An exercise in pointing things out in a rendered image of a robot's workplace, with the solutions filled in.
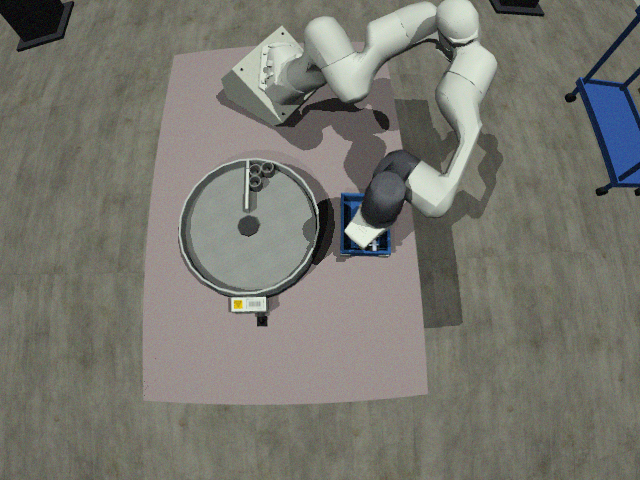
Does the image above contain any blue crate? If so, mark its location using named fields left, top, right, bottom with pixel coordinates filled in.
left=340, top=193, right=391, bottom=258

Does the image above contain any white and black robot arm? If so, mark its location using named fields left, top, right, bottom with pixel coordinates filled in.
left=258, top=0, right=497, bottom=249

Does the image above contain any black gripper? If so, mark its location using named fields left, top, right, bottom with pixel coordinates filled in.
left=361, top=237, right=380, bottom=251

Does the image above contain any grey metal bushing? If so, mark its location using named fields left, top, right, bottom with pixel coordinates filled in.
left=261, top=162, right=275, bottom=178
left=249, top=175, right=263, bottom=192
left=249, top=164, right=263, bottom=178

